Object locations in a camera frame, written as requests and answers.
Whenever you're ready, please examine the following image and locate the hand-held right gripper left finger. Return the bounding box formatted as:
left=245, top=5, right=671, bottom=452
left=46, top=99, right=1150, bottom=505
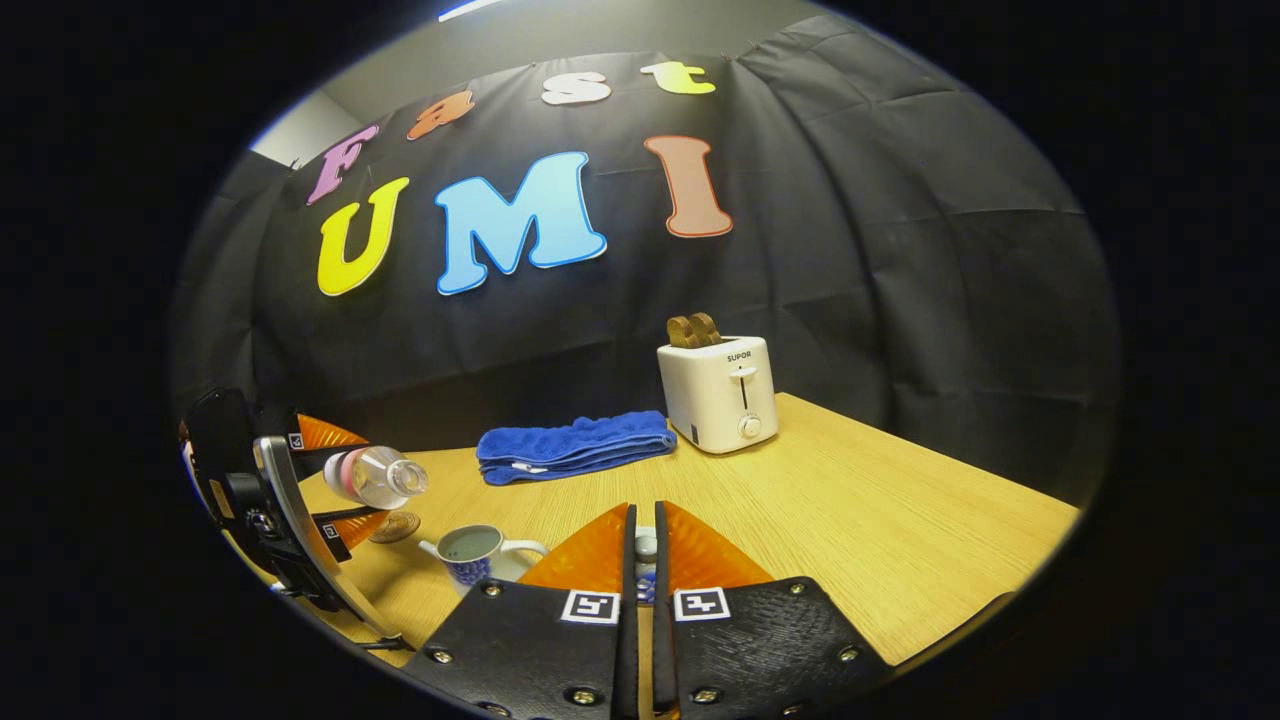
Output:
left=400, top=502, right=641, bottom=720

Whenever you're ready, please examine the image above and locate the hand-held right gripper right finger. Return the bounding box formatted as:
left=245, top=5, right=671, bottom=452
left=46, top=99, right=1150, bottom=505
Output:
left=652, top=500, right=896, bottom=720

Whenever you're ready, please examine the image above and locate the round brown coaster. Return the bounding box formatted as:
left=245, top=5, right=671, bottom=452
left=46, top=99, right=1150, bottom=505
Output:
left=367, top=511, right=422, bottom=545

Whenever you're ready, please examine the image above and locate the clear plastic water bottle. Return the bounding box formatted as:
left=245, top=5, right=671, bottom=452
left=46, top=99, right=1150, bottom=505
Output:
left=322, top=446, right=430, bottom=510

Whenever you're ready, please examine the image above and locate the white blue-patterned teacup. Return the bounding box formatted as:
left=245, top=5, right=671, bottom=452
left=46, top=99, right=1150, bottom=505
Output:
left=418, top=524, right=551, bottom=598

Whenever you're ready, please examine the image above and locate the folded blue towel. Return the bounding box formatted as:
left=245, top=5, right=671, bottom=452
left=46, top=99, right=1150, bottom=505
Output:
left=475, top=410, right=679, bottom=487

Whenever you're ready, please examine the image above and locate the white toaster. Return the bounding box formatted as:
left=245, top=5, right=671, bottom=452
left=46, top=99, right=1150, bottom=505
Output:
left=657, top=336, right=780, bottom=456

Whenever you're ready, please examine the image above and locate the brown bread slice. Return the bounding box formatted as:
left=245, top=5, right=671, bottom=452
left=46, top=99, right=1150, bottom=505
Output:
left=667, top=312, right=723, bottom=349

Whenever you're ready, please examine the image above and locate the black backdrop cloth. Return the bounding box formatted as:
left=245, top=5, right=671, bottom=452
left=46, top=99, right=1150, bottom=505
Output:
left=170, top=15, right=1121, bottom=511

